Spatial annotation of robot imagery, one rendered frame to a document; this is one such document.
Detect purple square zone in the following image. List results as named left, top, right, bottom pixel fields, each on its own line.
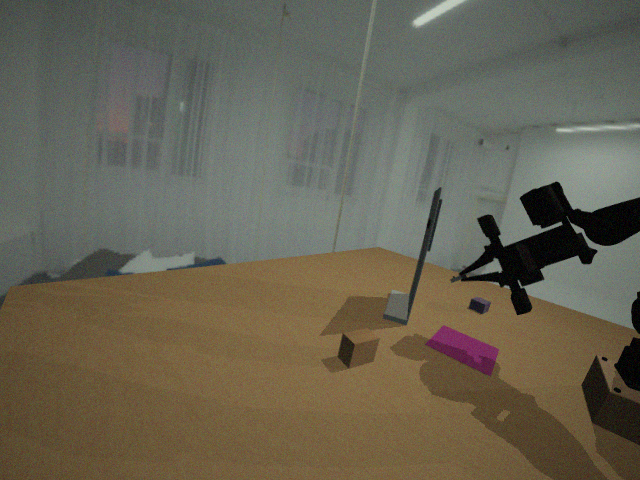
left=425, top=325, right=499, bottom=376

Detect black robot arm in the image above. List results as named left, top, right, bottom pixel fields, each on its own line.
left=498, top=181, right=640, bottom=391

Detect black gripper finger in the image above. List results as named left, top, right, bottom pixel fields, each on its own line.
left=459, top=246, right=494, bottom=275
left=461, top=271, right=504, bottom=288

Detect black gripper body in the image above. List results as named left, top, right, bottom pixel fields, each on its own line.
left=477, top=214, right=552, bottom=315

